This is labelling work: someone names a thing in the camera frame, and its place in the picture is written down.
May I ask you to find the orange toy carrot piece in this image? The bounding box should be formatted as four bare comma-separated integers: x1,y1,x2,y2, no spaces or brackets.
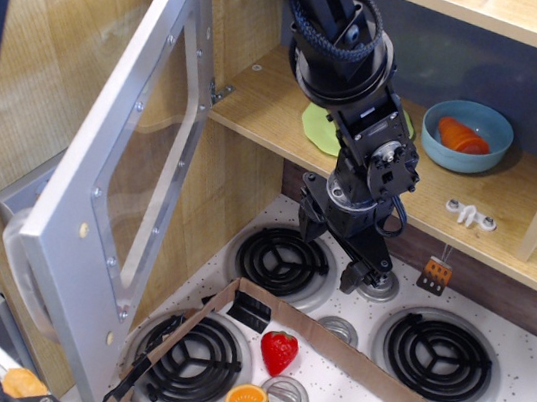
437,116,490,155

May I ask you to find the silver back stove knob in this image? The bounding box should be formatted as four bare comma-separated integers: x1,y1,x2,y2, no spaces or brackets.
356,272,400,303

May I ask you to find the orange toy food piece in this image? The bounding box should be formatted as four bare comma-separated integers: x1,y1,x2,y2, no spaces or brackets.
2,367,49,399

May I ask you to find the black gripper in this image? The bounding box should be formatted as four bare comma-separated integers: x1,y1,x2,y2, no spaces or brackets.
298,172,392,294

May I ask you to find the white door latch clip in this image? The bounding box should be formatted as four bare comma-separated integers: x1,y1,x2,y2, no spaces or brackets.
445,198,497,232

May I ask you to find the silver toy microwave door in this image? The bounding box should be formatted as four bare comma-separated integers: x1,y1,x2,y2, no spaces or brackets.
3,0,214,402

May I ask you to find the back left black burner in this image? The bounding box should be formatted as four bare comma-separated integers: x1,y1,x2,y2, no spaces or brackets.
222,223,338,313

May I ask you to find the silver middle stove knob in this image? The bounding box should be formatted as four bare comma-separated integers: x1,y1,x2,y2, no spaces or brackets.
317,315,359,348

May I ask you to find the blue plastic bowl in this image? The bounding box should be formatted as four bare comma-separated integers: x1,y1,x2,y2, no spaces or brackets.
421,100,514,174

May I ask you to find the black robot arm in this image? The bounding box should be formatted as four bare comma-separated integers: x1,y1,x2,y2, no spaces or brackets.
286,0,420,294

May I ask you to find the orange toy spatula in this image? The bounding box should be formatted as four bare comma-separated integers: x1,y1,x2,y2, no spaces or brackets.
416,245,454,296

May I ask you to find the green plastic plate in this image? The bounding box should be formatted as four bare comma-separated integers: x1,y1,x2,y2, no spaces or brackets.
296,93,420,170

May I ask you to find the black burner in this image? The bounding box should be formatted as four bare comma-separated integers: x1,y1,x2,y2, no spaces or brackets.
130,313,253,402
369,306,502,402
222,223,338,313

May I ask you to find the silver stove knob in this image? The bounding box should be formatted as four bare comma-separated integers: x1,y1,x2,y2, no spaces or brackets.
317,315,359,348
262,375,310,402
356,272,400,303

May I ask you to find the front left black burner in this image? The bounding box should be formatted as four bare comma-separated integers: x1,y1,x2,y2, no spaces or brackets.
130,313,253,402

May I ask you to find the grey wall phone holder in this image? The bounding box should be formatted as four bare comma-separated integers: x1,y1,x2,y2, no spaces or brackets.
0,150,65,225

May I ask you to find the back right black burner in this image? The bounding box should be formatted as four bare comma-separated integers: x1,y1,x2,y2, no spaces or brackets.
369,306,502,402

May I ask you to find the red toy strawberry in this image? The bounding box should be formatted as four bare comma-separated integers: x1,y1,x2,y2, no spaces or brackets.
260,331,299,377

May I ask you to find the brown cardboard barrier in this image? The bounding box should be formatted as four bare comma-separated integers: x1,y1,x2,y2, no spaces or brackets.
103,278,427,402

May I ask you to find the silver front stove knob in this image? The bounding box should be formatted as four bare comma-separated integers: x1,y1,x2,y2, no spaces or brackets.
262,375,310,402

